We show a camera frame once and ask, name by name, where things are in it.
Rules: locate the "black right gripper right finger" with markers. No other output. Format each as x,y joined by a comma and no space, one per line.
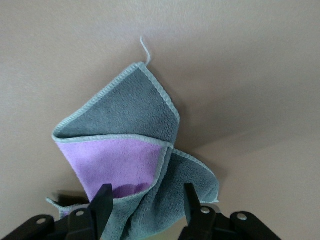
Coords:
197,220

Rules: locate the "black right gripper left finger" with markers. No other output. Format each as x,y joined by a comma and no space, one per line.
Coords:
100,210

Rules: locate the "grey and purple microfibre towel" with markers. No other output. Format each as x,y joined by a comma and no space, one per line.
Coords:
130,107

